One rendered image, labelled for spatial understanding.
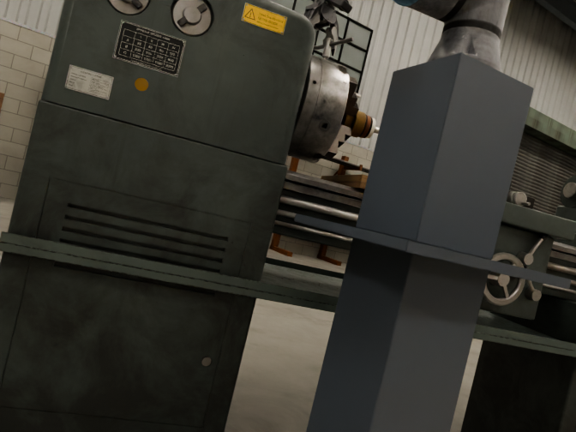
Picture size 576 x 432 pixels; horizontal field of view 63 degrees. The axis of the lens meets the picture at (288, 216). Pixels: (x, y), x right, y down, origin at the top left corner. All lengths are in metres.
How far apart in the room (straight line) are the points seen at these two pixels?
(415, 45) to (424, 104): 10.07
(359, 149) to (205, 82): 8.71
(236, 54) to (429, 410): 0.91
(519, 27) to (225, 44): 12.75
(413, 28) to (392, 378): 10.41
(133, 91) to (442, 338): 0.87
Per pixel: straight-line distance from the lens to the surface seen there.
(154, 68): 1.20
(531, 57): 14.00
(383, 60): 10.39
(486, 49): 1.04
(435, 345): 0.96
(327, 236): 1.37
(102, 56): 1.22
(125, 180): 1.18
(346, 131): 1.52
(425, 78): 0.99
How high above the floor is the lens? 0.75
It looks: level
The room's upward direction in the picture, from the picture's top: 14 degrees clockwise
